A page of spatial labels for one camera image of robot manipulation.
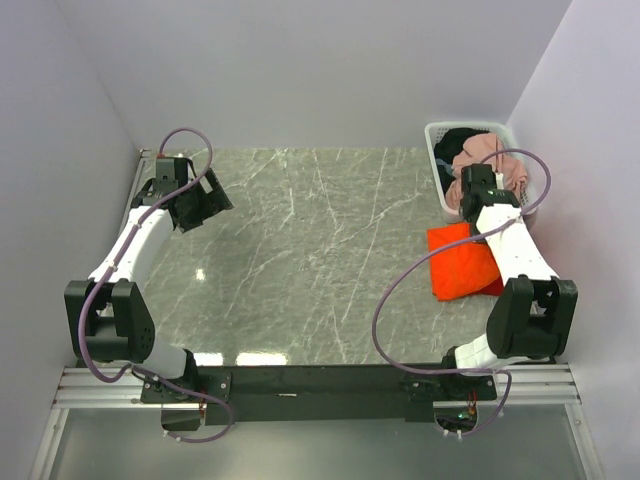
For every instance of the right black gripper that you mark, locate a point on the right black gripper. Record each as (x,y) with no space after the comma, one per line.
(473,230)

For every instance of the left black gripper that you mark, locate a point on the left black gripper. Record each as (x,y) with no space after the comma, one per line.
(213,202)

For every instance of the orange t shirt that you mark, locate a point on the orange t shirt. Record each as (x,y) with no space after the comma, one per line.
(460,271)

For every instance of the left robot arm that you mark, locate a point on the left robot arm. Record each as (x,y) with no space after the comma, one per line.
(107,315)

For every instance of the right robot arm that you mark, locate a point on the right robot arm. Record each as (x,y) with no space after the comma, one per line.
(532,317)

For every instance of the pink garment in basket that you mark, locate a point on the pink garment in basket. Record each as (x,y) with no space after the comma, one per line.
(476,148)

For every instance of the black garment in basket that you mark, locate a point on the black garment in basket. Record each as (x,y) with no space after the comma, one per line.
(451,145)

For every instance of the white plastic laundry basket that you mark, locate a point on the white plastic laundry basket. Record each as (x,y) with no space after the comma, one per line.
(435,131)

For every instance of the folded red t shirt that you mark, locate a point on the folded red t shirt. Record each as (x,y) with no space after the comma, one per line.
(493,289)

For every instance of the black base beam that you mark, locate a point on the black base beam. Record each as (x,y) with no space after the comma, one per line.
(306,393)

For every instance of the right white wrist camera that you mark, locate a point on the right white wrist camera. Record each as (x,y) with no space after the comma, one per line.
(499,179)

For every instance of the aluminium frame rail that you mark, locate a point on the aluminium frame rail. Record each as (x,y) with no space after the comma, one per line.
(117,384)

